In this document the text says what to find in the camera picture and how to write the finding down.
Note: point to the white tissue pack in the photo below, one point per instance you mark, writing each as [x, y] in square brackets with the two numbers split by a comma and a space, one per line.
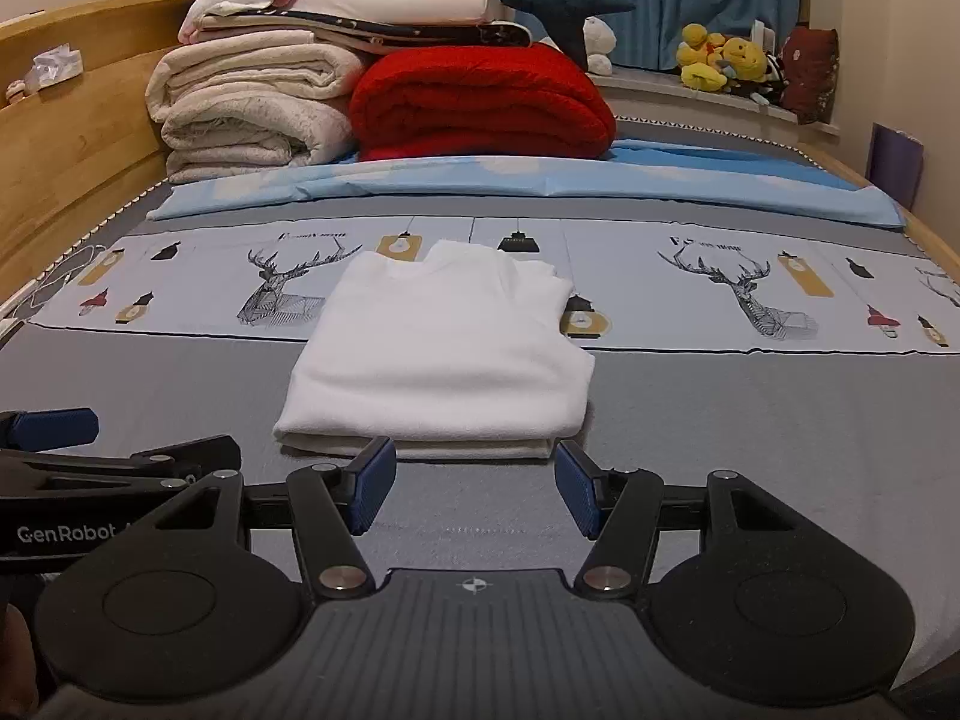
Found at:
[58, 64]

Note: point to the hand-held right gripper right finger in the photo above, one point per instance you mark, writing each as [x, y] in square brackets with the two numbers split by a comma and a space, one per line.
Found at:
[574, 487]

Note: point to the fluffy cream blanket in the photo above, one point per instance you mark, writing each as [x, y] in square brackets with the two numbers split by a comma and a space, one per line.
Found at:
[247, 135]

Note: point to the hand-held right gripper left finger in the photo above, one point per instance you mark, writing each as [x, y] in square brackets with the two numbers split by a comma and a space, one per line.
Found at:
[377, 484]

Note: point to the white folded quilt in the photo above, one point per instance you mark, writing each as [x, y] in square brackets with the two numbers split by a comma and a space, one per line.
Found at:
[405, 4]

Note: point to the dark star printed cloth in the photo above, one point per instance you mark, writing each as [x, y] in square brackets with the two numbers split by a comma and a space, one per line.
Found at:
[427, 34]

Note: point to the grey window sill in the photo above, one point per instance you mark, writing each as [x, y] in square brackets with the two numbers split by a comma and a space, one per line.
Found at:
[675, 97]

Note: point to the white plush toy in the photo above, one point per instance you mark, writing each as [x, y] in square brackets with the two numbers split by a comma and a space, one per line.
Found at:
[600, 41]

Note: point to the white shirt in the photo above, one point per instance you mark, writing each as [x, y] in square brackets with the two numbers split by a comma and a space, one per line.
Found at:
[442, 360]

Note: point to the purple box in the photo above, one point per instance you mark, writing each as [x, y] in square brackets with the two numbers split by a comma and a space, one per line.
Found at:
[896, 165]

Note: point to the deer printed bed sheet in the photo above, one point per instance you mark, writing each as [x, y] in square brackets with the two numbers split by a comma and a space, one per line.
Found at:
[652, 292]

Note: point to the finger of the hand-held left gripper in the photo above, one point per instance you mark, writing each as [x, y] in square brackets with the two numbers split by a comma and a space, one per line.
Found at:
[187, 457]
[52, 427]

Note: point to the wooden bed frame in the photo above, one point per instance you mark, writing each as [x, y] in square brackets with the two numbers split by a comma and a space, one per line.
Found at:
[67, 165]

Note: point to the yellow plush toy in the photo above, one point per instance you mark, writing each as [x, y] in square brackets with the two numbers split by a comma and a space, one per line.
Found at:
[746, 56]
[697, 52]

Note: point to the smooth cream folded blanket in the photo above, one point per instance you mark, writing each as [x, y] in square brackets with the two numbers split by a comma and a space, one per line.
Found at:
[247, 75]

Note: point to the red folded blanket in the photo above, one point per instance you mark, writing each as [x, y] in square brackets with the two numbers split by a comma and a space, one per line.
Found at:
[480, 101]

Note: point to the dark red cushion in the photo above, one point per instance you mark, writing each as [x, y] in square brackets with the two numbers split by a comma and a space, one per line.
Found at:
[810, 75]

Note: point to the light blue sheet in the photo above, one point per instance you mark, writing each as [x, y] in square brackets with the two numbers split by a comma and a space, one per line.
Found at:
[525, 180]

